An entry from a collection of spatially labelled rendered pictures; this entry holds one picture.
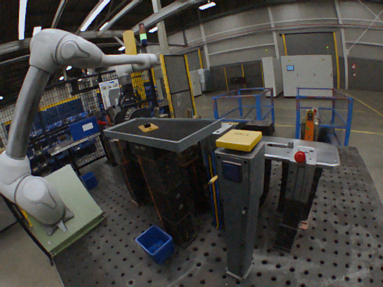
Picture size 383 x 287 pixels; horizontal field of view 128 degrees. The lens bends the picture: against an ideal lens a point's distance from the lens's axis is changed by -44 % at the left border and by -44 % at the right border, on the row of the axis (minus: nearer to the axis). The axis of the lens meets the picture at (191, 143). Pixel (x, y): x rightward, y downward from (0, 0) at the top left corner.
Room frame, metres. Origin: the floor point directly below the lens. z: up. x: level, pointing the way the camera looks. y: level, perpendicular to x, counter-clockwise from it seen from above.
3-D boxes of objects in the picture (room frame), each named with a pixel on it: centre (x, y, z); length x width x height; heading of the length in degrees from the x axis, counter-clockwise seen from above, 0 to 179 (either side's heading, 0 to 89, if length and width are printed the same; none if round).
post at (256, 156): (0.25, -0.08, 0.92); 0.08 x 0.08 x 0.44; 46
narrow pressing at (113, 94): (1.35, 0.55, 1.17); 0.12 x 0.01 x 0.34; 136
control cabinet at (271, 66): (8.31, -5.00, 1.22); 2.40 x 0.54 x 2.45; 137
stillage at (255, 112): (2.94, -1.15, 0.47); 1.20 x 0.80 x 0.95; 139
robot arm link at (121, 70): (1.16, 0.36, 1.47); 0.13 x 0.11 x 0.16; 92
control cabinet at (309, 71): (6.44, -5.81, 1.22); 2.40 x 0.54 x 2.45; 51
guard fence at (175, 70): (4.24, 0.04, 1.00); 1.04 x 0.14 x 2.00; 140
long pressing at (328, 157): (0.83, 0.02, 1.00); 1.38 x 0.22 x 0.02; 46
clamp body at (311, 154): (0.30, -0.27, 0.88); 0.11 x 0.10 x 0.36; 136
